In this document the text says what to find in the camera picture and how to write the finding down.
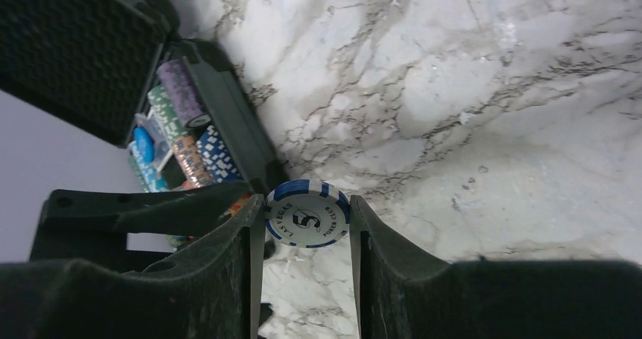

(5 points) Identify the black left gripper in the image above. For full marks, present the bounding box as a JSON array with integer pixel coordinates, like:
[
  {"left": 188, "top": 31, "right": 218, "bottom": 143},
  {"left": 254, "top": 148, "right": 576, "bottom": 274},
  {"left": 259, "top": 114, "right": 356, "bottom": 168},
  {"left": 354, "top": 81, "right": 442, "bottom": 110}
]
[{"left": 29, "top": 181, "right": 251, "bottom": 272}]

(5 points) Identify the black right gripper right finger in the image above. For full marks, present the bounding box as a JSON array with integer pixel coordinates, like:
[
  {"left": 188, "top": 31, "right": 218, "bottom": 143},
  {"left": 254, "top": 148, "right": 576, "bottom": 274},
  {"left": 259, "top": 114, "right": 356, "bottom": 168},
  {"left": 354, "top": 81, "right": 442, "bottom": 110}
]
[{"left": 350, "top": 195, "right": 641, "bottom": 338}]

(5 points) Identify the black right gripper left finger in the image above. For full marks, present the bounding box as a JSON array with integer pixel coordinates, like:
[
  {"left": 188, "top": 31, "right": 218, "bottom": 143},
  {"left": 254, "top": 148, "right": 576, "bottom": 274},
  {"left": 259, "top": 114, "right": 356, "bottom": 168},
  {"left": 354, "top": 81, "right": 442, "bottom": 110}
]
[{"left": 1, "top": 194, "right": 264, "bottom": 338}]

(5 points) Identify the blue white poker chip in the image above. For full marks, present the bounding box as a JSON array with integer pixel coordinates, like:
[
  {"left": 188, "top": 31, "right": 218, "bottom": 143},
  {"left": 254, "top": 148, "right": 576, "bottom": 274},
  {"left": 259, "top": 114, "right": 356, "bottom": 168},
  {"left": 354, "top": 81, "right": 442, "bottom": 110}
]
[{"left": 264, "top": 179, "right": 351, "bottom": 248}]

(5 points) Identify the black poker set case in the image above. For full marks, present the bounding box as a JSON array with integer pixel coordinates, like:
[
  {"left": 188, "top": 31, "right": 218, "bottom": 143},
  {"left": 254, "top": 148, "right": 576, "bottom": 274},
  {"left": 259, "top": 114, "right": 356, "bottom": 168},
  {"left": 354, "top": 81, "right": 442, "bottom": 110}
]
[{"left": 1, "top": 0, "right": 288, "bottom": 194}]

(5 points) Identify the blue small blind button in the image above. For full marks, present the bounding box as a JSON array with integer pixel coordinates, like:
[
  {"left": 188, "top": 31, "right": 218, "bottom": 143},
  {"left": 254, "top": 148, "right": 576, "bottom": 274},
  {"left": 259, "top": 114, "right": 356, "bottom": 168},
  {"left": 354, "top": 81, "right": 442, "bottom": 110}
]
[{"left": 133, "top": 126, "right": 155, "bottom": 163}]

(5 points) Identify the light blue chip stack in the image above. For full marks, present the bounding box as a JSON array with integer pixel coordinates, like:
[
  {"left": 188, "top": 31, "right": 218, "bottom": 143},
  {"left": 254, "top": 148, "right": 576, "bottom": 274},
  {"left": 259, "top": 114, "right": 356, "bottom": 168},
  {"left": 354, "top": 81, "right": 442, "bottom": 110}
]
[{"left": 128, "top": 142, "right": 170, "bottom": 193}]

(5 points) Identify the orange blue chip stack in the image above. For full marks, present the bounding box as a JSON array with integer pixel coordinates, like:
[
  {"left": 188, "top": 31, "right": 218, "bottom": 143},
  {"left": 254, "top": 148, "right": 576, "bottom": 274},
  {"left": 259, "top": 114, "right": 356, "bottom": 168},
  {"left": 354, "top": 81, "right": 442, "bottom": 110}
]
[{"left": 172, "top": 135, "right": 214, "bottom": 188}]

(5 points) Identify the blue white chip stack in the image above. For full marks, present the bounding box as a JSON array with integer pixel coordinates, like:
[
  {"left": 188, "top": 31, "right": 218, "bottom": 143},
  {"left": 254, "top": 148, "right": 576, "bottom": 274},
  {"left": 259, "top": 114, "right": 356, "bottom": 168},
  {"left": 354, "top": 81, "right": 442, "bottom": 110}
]
[{"left": 197, "top": 125, "right": 242, "bottom": 183}]

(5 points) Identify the green white chip stack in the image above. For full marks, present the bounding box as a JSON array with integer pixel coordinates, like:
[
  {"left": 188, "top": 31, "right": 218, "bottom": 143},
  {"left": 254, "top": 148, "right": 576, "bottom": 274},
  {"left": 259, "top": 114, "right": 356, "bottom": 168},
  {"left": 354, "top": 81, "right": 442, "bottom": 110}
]
[{"left": 148, "top": 85, "right": 189, "bottom": 144}]

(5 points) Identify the purple chip stack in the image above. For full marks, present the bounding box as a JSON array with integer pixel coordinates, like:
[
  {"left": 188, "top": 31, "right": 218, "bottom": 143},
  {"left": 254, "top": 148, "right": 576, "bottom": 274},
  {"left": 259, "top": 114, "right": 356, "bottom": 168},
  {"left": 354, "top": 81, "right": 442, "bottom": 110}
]
[{"left": 157, "top": 59, "right": 211, "bottom": 129}]

